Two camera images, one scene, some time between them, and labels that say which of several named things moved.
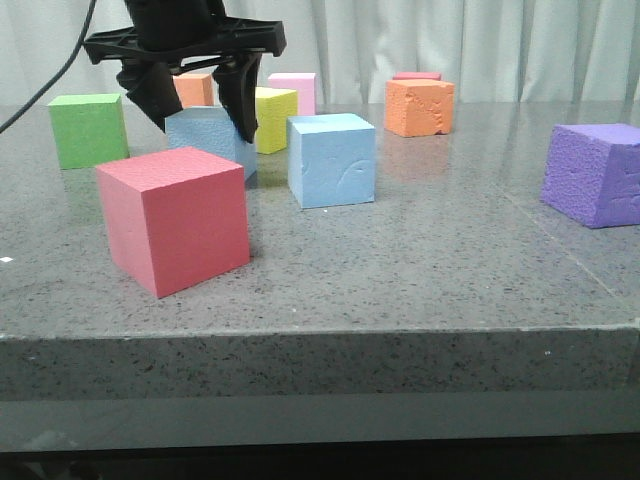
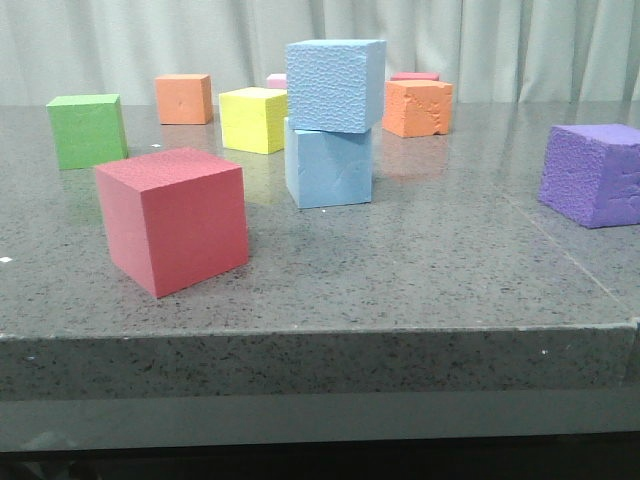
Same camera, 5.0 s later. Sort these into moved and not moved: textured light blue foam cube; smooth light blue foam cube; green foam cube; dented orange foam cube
Moved: textured light blue foam cube
Not moved: green foam cube; dented orange foam cube; smooth light blue foam cube
